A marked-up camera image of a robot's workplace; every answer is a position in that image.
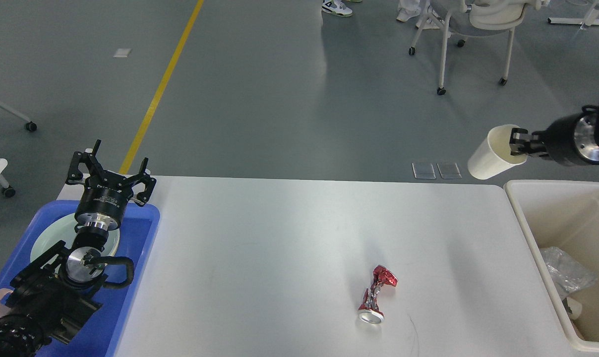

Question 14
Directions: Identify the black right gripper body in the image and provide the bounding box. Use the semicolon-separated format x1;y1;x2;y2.
542;112;599;166

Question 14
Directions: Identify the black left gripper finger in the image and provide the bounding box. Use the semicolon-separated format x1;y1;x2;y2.
65;139;104;187
125;157;156;206

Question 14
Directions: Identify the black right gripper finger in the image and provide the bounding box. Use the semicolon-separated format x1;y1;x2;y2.
510;128;546;147
512;145;550;160

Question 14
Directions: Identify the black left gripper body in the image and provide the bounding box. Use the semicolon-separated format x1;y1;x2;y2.
75;171;142;231

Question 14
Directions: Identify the white paper cup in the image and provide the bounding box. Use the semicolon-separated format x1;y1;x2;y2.
468;124;528;180
562;297;583;320

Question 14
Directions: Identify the light green plate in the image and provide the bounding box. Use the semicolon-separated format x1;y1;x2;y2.
30;213;120;262

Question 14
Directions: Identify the aluminium foil tray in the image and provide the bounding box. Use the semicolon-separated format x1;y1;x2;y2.
539;246;599;300

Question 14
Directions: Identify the crushed red soda can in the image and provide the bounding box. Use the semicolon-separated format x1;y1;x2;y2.
357;265;398;325

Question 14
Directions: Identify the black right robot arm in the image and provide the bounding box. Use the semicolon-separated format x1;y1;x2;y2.
509;104;599;166

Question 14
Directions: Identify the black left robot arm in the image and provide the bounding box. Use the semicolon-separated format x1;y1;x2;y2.
0;140;156;357

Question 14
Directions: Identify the white chair leg with caster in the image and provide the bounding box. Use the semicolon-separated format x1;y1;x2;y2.
0;100;38;132

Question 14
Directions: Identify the floor socket cover right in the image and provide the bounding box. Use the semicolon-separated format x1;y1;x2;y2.
436;163;462;180

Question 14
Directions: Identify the floor socket cover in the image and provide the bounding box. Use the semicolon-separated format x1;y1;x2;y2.
436;163;462;180
412;162;436;180

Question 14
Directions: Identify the beige plastic bin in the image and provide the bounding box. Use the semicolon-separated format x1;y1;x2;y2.
504;180;599;353

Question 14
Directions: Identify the floor socket cover left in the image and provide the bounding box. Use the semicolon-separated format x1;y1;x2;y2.
412;162;436;180

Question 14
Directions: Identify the white office chair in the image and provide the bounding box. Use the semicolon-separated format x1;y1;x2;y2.
420;0;544;96

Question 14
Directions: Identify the white shoe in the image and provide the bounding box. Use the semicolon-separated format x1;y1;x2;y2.
396;8;420;23
416;17;440;30

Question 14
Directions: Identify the blue plastic tray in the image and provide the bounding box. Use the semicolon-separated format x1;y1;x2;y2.
0;201;160;357

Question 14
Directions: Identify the white sneaker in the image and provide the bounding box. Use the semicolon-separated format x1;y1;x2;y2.
321;0;354;17

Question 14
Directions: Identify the white frame base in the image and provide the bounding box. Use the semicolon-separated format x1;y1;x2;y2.
547;0;599;29

